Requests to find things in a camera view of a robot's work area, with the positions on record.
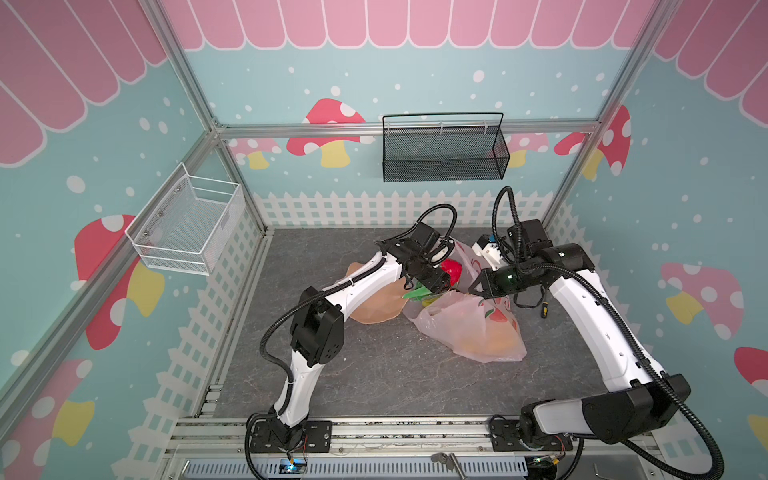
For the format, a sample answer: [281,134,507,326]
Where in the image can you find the red dragon fruit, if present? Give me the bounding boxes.
[403,259,463,301]

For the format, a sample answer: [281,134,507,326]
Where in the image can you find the pink printed plastic bag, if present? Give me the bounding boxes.
[403,241,527,363]

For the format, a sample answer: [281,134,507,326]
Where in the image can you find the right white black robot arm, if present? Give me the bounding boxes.
[469,186,725,479]

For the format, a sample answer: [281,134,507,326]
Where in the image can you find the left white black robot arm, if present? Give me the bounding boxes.
[245,203,458,453]

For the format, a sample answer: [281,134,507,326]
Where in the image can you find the tan wavy fruit plate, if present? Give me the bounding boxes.
[348,278,408,325]

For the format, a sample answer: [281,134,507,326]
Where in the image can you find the black mesh wall basket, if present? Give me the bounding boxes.
[381,112,511,183]

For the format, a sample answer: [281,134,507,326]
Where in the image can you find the white wire wall basket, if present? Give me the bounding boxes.
[125,164,245,276]

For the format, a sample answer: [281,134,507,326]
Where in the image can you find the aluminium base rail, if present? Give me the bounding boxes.
[155,416,664,479]

